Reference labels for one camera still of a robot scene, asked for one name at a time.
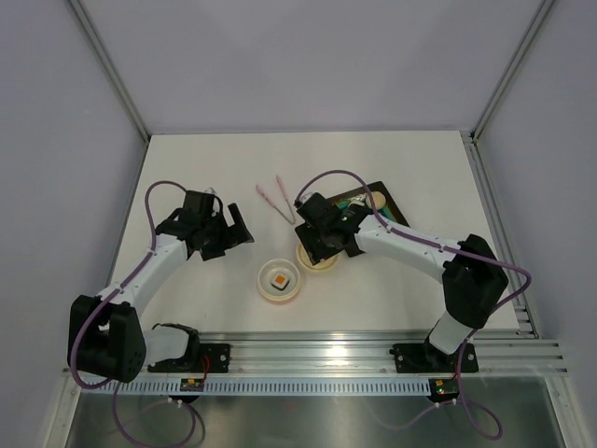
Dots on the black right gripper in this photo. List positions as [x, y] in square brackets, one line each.
[306, 234]

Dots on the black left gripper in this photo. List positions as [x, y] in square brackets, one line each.
[233, 235]

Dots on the orange sushi piece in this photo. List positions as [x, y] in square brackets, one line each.
[280, 281]

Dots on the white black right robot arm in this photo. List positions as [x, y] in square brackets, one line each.
[471, 280]

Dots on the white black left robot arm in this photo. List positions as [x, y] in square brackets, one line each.
[106, 342]

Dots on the black square plate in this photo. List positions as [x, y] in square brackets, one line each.
[391, 211]

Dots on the cream pink round bowl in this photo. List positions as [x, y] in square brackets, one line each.
[268, 292]

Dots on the beige round bun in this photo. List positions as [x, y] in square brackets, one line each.
[375, 200]

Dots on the aluminium mounting rail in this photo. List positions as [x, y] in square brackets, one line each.
[366, 353]

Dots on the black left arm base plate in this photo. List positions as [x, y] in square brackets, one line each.
[210, 357]

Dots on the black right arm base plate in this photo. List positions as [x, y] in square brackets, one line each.
[425, 358]

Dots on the white slotted cable duct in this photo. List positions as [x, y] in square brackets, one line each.
[275, 387]

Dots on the left aluminium frame post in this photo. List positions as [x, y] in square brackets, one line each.
[100, 51]

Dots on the aluminium frame post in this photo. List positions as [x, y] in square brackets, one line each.
[100, 51]
[514, 64]

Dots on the right aluminium frame post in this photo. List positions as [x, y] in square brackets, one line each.
[514, 64]

